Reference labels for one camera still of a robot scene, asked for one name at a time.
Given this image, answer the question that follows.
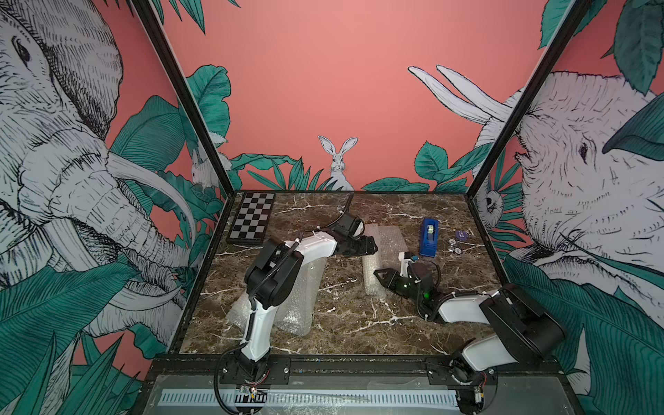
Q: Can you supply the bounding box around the bubble wrap pile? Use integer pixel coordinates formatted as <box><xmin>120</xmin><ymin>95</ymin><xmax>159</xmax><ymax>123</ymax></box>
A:
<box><xmin>362</xmin><ymin>223</ymin><xmax>408</xmax><ymax>299</ymax></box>

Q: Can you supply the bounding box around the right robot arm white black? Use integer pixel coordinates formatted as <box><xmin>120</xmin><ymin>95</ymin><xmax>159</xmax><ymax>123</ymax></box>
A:
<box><xmin>373</xmin><ymin>259</ymin><xmax>565</xmax><ymax>386</ymax></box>

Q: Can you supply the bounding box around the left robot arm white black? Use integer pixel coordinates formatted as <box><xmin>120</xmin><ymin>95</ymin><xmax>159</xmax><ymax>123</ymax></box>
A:
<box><xmin>237</xmin><ymin>195</ymin><xmax>378</xmax><ymax>366</ymax></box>

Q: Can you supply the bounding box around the blue tape dispenser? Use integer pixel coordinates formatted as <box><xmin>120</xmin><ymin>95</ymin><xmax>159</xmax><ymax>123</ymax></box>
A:
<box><xmin>418</xmin><ymin>218</ymin><xmax>439</xmax><ymax>258</ymax></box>

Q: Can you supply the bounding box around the black white chessboard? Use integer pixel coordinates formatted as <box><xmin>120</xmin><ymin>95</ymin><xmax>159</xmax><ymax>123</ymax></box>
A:
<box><xmin>227</xmin><ymin>192</ymin><xmax>276</xmax><ymax>246</ymax></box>

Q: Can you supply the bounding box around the black front mounting rail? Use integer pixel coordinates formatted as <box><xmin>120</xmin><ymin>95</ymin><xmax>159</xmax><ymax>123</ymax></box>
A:
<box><xmin>141</xmin><ymin>354</ymin><xmax>569</xmax><ymax>394</ymax></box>

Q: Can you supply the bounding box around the white slotted cable duct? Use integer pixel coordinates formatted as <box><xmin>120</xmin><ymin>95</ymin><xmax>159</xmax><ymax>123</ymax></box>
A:
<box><xmin>155</xmin><ymin>388</ymin><xmax>460</xmax><ymax>409</ymax></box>

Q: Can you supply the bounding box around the left black frame post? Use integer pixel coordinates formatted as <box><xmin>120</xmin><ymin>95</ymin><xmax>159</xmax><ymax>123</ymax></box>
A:
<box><xmin>131</xmin><ymin>0</ymin><xmax>236</xmax><ymax>196</ymax></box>

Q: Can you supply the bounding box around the black frame post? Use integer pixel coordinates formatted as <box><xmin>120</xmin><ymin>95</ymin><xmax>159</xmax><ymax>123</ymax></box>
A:
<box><xmin>465</xmin><ymin>0</ymin><xmax>592</xmax><ymax>199</ymax></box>
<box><xmin>131</xmin><ymin>0</ymin><xmax>236</xmax><ymax>196</ymax></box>

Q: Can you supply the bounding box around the right black frame post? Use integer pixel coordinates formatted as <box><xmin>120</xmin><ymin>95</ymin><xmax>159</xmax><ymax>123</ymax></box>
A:
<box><xmin>465</xmin><ymin>0</ymin><xmax>592</xmax><ymax>199</ymax></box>

